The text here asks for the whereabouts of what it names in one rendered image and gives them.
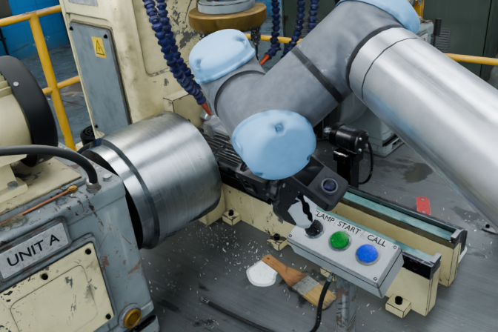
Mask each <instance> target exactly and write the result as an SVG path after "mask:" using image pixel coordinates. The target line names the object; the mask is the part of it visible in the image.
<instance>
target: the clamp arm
mask: <svg viewBox="0 0 498 332"><path fill-rule="evenodd" d="M328 127H329V128H330V114H328V115H327V116H326V117H325V118H324V119H323V120H322V121H321V122H320V123H318V124H317V138H318V139H322V140H323V139H326V138H327V137H329V136H328V135H326V134H327V133H328V132H327V131H326V130H329V128H328ZM325 129H326V130H325ZM325 133H326V134H325Z"/></svg>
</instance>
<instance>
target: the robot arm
mask: <svg viewBox="0 0 498 332"><path fill-rule="evenodd" d="M419 29H420V20H419V17H418V15H417V13H416V11H415V9H414V8H413V7H412V6H411V4H410V3H409V1H408V0H340V1H339V2H338V3H337V4H336V7H335V8H334V9H333V10H332V11H331V12H330V13H329V14H328V15H327V16H326V17H325V18H324V19H323V20H322V21H321V22H320V23H318V25H317V26H315V28H314V29H312V31H311V32H309V34H307V35H306V37H304V38H303V39H302V40H301V41H300V42H299V43H298V44H297V45H296V46H295V47H294V48H293V49H292V50H290V51H289V52H288V53H287V54H286V55H285V56H284V57H283V58H282V59H281V60H280V61H279V62H278V63H276V64H275V65H274V66H273V67H272V68H271V69H270V70H269V71H268V72H267V73H266V72H265V71H264V70H263V69H262V67H261V66H260V64H259V62H258V60H257V58H256V56H255V50H254V48H252V47H251V45H250V43H249V41H248V39H247V37H246V35H245V34H244V33H242V32H241V31H239V30H233V29H226V30H220V31H217V32H215V33H211V34H210V35H209V36H206V37H204V38H203V39H202V40H201V41H199V42H198V43H197V44H196V45H195V46H194V48H193V49H192V50H191V52H190V55H189V65H190V68H191V70H192V71H193V74H194V76H195V77H196V79H195V80H196V83H197V84H199V85H200V87H201V89H202V90H203V92H204V94H205V95H206V97H207V100H208V101H209V102H210V105H211V106H212V108H213V110H214V112H215V113H216V115H217V117H218V118H219V120H220V122H221V123H222V125H223V127H224V129H225V130H226V132H227V134H228V135H227V138H228V140H229V142H230V143H231V144H232V145H233V148H234V150H235V151H236V152H237V153H238V154H239V155H240V157H241V158H242V161H241V164H240V166H238V168H237V169H236V170H235V172H236V175H237V176H238V177H239V179H240V181H241V183H242V184H243V186H244V188H245V190H246V191H247V192H248V193H251V194H253V195H254V196H258V197H259V198H261V199H264V200H265V201H267V200H268V199H269V198H271V199H273V200H274V201H273V202H272V204H271V207H272V208H273V212H274V213H275V215H276V216H277V217H278V218H280V219H281V220H283V221H286V222H288V223H290V224H292V225H295V226H297V227H299V228H309V227H310V226H311V225H312V223H313V221H314V219H315V214H316V206H317V205H318V206H319V207H320V208H321V209H323V210H324V211H331V210H333V209H334V208H335V207H336V205H337V204H338V203H339V201H340V200H341V199H342V197H343V196H344V195H345V193H346V191H347V190H348V181H347V180H345V179H344V178H342V177H341V176H340V175H339V174H337V173H336V172H334V171H333V170H331V169H330V168H329V167H327V166H326V165H324V164H323V163H321V162H320V161H319V160H318V159H316V158H315V157H313V156H312V153H314V151H315V149H316V136H315V133H314V131H313V128H314V127H315V126H316V125H317V124H318V123H320V122H321V121H322V120H323V119H324V118H325V117H326V116H327V115H328V114H329V113H330V112H331V111H332V110H333V109H335V108H336V107H337V106H338V105H339V104H340V103H341V102H343V101H344V100H345V99H346V98H347V97H348V96H349V95H351V94H352V93H354V94H355V95H356V97H357V98H359V99H360V100H361V101H362V102H363V103H364V104H365V105H366V106H367V107H368V108H369V109H370V110H371V111H372V112H373V113H374V114H375V115H376V116H377V117H378V118H379V119H381V120H382V121H383V122H384V123H385V124H386V125H387V126H388V127H389V128H390V129H391V130H392V131H393V132H394V133H395V134H396V135H397V136H398V137H399V138H400V139H401V140H402V141H403V142H404V143H406V145H407V146H409V148H410V149H412V151H413V152H415V154H416V155H418V157H419V158H421V159H422V160H423V161H424V162H425V163H426V164H427V165H428V166H429V167H430V168H431V169H432V170H433V171H434V172H435V173H436V174H437V175H438V176H439V177H440V178H441V179H443V180H444V181H445V182H446V183H447V184H448V185H449V186H450V187H451V188H452V189H453V190H454V191H455V192H456V193H457V194H458V195H459V196H460V197H461V198H462V199H464V200H465V201H466V202H467V203H468V204H469V205H470V206H471V207H472V208H473V209H474V210H475V211H476V212H477V213H478V214H479V215H480V216H481V217H482V218H483V219H484V220H485V221H486V222H487V223H488V224H489V225H490V226H491V227H492V228H493V229H494V230H495V231H496V232H497V233H498V90H497V89H496V88H494V87H492V86H491V85H489V83H487V82H485V81H484V80H482V79H481V78H480V77H478V76H476V75H475V74H473V73H472V72H471V71H469V70H467V69H466V68H464V67H463V66H462V65H460V64H459V63H457V62H456V61H454V60H453V59H451V58H450V57H448V56H446V55H445V54H444V53H442V52H441V51H439V50H438V49H436V48H435V47H434V46H432V45H431V44H429V43H427V42H426V41H425V40H423V39H421V38H420V37H418V36H417V35H416V34H417V33H418V32H419ZM244 164H246V165H245V166H244V167H243V165H244ZM241 170H242V171H243V172H242V171H241ZM244 180H246V181H248V183H249V185H250V186H251V188H252V189H251V188H249V187H247V185H246V184H245V182H244ZM302 209H303V210H304V211H305V213H303V210H302Z"/></svg>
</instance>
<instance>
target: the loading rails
mask: <svg viewBox="0 0 498 332"><path fill-rule="evenodd" d="M219 172H220V176H221V180H222V184H223V190H224V195H225V207H226V213H223V214H222V220H223V221H224V222H227V223H228V224H230V225H235V224H236V223H237V222H239V221H240V220H242V221H244V222H247V223H248V224H249V225H252V226H254V227H255V228H258V229H260V230H262V231H263V232H265V233H267V234H269V235H270V236H269V237H268V238H267V245H269V246H271V247H272V248H274V249H276V250H278V251H280V250H281V249H283V247H284V246H286V245H290V246H291V244H290V243H289V242H288V239H287V236H288V234H289V233H290V232H291V231H292V229H293V228H294V226H295V225H292V224H290V223H288V222H286V221H283V220H281V219H280V218H278V217H277V216H276V215H275V213H274V212H273V208H272V207H271V204H272V202H273V201H274V200H273V199H271V198H269V199H268V200H267V201H265V200H264V199H261V198H259V197H258V196H254V195H253V194H251V193H248V192H247V191H246V190H245V188H244V186H243V184H242V183H241V181H240V179H238V178H236V172H235V171H234V172H232V173H228V172H225V171H223V170H221V168H220V167H219ZM316 209H317V210H319V211H322V212H323V213H326V214H328V215H330V216H332V217H335V218H337V219H339V220H342V221H343V222H347V223H348V224H350V225H353V226H355V227H357V228H360V229H362V230H365V231H367V232H369V233H372V234H373V235H375V236H378V237H380V238H382V239H385V240H387V241H389V242H392V243H394V244H395V245H398V246H400V249H401V250H402V257H403V260H404V264H403V266H402V267H401V269H400V270H399V272H398V274H397V275H396V277H395V279H394V281H393V282H392V284H391V286H390V287H389V289H388V291H387V292H386V294H385V296H387V297H389V300H388V301H387V302H386V303H385V309H386V310H387V311H390V312H391V313H393V314H395V315H397V316H399V317H401V318H404V317H405V315H406V314H407V313H408V312H409V310H410V309H411V310H413V311H416V312H417V313H420V314H422V315H423V316H427V314H428V313H429V311H430V310H431V309H432V307H433V306H434V305H435V301H436V290H437V285H438V283H440V284H442V285H444V286H446V287H448V286H449V285H450V284H451V283H452V282H453V280H454V279H455V278H456V276H457V268H458V263H459V255H460V250H461V244H462V236H463V231H464V229H463V228H460V227H457V226H456V225H452V224H450V223H447V222H444V221H442V220H440V219H436V218H434V217H432V216H429V215H426V214H424V213H420V212H419V211H416V210H413V209H410V208H408V207H405V206H402V205H399V204H397V203H395V202H392V201H389V200H387V199H383V198H381V197H379V196H376V195H373V194H371V193H368V192H365V191H363V190H360V189H358V188H355V187H352V186H350V185H348V190H347V191H346V193H345V195H344V196H343V197H342V199H341V200H340V201H339V203H338V204H337V205H336V207H335V208H334V209H333V210H331V211H324V210H323V209H321V208H320V207H319V206H318V205H317V206H316Z"/></svg>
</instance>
